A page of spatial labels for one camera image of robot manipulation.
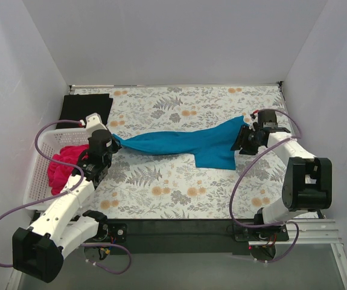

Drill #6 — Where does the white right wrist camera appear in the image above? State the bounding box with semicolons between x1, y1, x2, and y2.
250;111;258;131

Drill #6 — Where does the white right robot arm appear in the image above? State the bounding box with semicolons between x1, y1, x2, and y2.
231;109;333;240

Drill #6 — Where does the white plastic laundry basket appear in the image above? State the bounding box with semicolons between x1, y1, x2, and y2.
23;128;90;204

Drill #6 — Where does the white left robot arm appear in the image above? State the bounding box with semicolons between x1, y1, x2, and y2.
12;129;119;283

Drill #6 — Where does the folded black t shirt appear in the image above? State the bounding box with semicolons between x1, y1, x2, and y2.
59;94;113;125

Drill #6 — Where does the floral patterned tablecloth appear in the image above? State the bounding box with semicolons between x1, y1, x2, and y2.
71;86;286;219

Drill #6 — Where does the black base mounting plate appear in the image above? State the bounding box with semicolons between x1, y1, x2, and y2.
88;219;289;259

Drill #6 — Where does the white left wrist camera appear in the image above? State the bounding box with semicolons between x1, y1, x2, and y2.
80;113;107;134

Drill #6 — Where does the blue t shirt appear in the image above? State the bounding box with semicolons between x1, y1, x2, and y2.
115;116;246;170

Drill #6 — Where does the aluminium frame rail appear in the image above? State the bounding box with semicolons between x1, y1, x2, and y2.
249;219;347;289

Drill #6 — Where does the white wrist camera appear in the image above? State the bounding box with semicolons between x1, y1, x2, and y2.
80;113;107;134
250;111;258;131

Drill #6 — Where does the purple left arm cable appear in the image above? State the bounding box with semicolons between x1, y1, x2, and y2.
0;119;132;275

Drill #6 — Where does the crumpled pink t shirt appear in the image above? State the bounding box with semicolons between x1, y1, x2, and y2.
47;144;89;196

